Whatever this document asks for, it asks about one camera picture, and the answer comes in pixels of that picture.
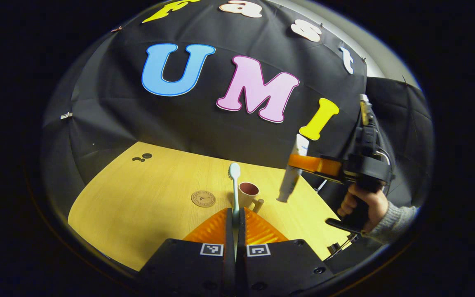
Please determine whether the black backdrop cloth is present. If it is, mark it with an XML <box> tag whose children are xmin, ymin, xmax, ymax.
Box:
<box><xmin>41</xmin><ymin>0</ymin><xmax>435</xmax><ymax>264</ymax></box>

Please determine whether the white toothpaste tube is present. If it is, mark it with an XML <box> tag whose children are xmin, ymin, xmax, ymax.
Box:
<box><xmin>277</xmin><ymin>133</ymin><xmax>310</xmax><ymax>203</ymax></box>

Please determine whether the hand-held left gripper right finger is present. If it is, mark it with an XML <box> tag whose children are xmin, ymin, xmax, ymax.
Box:
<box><xmin>237</xmin><ymin>207</ymin><xmax>335</xmax><ymax>297</ymax></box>

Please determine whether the beige cup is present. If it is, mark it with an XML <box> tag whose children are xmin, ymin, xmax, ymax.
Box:
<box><xmin>237</xmin><ymin>181</ymin><xmax>265</xmax><ymax>213</ymax></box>

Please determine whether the pale green toothbrush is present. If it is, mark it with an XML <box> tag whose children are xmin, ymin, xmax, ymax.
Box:
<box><xmin>228</xmin><ymin>162</ymin><xmax>242</xmax><ymax>248</ymax></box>

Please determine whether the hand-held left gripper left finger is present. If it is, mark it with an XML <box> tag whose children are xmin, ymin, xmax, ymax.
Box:
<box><xmin>139</xmin><ymin>207</ymin><xmax>237</xmax><ymax>297</ymax></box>

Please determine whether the round cork coaster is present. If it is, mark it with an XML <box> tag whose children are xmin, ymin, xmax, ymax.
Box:
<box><xmin>191</xmin><ymin>190</ymin><xmax>216</xmax><ymax>207</ymax></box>

